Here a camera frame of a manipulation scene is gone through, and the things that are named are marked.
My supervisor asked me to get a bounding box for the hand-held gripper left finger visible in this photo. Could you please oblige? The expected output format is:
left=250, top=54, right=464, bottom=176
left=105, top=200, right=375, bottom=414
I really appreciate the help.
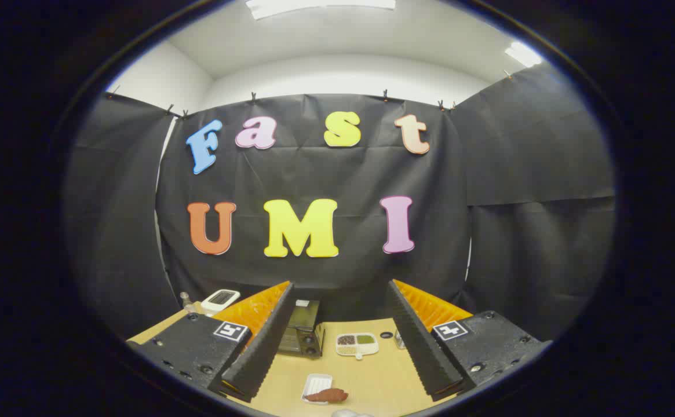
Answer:
left=129, top=281, right=295, bottom=403

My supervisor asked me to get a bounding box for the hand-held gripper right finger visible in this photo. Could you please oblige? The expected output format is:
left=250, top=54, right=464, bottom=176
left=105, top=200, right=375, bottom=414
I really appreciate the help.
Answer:
left=388, top=279, right=552, bottom=402

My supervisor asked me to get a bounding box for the black toaster oven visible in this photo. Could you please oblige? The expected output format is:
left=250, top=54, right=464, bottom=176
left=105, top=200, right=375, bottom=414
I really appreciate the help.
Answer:
left=276, top=299, right=326, bottom=359

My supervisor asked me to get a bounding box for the brown meat piece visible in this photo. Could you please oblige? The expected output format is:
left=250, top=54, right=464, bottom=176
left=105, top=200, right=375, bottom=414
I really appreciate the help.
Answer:
left=305, top=388, right=349, bottom=404

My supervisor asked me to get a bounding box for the white slot toaster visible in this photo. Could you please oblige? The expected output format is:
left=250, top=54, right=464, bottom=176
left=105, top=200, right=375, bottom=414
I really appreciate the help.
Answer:
left=201, top=289, right=241, bottom=316

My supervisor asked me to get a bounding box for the white divided dish with grains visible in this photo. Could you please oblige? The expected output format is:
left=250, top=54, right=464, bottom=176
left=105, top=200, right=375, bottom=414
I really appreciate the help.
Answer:
left=335, top=332, right=380, bottom=361

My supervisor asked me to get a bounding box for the small white rectangular tray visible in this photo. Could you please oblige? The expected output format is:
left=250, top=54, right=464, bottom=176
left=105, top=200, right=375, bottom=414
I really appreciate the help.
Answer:
left=301, top=373, right=333, bottom=404

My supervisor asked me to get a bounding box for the small ceiling light panel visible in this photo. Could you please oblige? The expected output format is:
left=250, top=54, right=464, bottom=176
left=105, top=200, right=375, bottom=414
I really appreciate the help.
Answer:
left=504, top=41, right=543, bottom=68

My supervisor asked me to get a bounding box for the long ceiling light panel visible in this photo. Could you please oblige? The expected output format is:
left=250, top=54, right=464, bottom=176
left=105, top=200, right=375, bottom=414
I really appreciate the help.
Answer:
left=246, top=0, right=397, bottom=20

